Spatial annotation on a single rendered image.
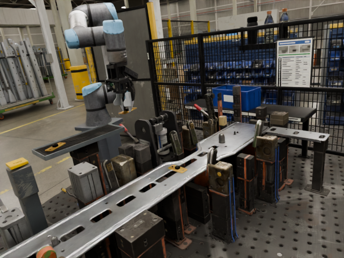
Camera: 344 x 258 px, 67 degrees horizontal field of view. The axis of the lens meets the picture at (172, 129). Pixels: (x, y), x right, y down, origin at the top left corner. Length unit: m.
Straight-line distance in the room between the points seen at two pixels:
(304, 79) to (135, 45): 2.49
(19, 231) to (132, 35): 3.14
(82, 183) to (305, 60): 1.42
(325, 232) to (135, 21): 3.19
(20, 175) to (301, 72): 1.58
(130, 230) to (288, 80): 1.40
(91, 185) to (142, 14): 2.93
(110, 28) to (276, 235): 1.06
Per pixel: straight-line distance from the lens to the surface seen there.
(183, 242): 1.21
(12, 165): 1.10
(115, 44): 1.04
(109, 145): 1.58
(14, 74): 9.12
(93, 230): 0.88
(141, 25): 3.69
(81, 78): 8.97
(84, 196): 1.02
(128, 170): 1.09
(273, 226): 1.30
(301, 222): 1.34
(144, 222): 0.81
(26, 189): 1.13
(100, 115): 1.56
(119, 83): 1.04
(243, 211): 1.36
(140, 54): 3.73
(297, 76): 1.83
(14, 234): 0.97
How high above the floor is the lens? 1.52
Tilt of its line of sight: 19 degrees down
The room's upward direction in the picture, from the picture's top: 7 degrees counter-clockwise
